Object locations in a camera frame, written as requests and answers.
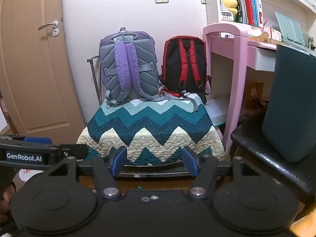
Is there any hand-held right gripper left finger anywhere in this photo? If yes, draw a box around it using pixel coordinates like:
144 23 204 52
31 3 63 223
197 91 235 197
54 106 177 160
48 146 127 199

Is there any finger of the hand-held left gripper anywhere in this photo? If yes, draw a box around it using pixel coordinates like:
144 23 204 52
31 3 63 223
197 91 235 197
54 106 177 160
58 143 89 160
0 134 54 146

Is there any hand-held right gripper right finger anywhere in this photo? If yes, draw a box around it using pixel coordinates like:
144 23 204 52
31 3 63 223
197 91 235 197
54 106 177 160
182 146 262 199

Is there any person's left hand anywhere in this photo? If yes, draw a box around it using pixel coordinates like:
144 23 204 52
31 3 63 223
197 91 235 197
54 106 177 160
0 183 17 224

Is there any white pink paper scrap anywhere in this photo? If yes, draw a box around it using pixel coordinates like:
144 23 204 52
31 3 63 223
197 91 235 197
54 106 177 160
18 168 40 183

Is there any teal zigzag quilt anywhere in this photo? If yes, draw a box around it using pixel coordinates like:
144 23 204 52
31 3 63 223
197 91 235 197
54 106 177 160
76 95 229 167

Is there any white paper stack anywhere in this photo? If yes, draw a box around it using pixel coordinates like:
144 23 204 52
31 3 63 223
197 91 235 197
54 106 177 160
204 96 231 127

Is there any brown wooden door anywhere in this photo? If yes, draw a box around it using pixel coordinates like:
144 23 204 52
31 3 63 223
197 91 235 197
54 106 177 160
0 0 87 142

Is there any brown paper bag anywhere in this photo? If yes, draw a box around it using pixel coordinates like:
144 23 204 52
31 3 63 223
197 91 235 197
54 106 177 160
245 82 265 109

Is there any red black backpack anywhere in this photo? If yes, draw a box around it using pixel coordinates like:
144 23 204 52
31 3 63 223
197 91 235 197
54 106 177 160
159 36 212 104

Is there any purple grey backpack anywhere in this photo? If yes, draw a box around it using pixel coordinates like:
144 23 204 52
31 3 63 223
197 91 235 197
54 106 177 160
99 27 199 113

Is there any pink desk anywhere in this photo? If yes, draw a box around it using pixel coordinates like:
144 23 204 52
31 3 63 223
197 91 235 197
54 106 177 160
202 23 280 160

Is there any white desk drawer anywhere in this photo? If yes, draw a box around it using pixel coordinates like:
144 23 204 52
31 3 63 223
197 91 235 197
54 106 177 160
253 47 276 73

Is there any tan rubber figure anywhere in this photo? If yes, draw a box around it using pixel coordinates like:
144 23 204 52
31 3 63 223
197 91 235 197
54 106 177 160
255 33 270 43

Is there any orange white box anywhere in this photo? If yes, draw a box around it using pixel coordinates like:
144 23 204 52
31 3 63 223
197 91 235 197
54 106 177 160
263 26 282 41

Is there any dark green book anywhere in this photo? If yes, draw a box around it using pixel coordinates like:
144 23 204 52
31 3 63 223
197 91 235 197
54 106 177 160
227 0 249 24

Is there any yellow plush toy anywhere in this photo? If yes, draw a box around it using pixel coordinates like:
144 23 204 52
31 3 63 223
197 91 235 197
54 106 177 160
219 0 239 16

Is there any teal book stand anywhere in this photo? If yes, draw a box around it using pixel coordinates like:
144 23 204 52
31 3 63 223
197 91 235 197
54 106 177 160
275 12 316 55

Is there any grey green desk item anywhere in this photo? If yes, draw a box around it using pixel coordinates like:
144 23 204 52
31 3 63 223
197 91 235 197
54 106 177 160
305 33 316 49

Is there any row of blue books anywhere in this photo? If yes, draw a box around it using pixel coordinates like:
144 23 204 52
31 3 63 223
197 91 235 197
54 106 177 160
247 0 260 26

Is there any white bookshelf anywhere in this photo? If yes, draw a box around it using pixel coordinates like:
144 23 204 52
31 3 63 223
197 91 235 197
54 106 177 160
202 0 316 45

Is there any black metal folding frame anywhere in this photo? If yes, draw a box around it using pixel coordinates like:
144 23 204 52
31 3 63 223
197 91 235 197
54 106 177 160
86 57 103 105

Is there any silver door handle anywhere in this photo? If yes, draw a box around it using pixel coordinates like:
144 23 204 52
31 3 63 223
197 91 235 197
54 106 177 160
38 20 59 31

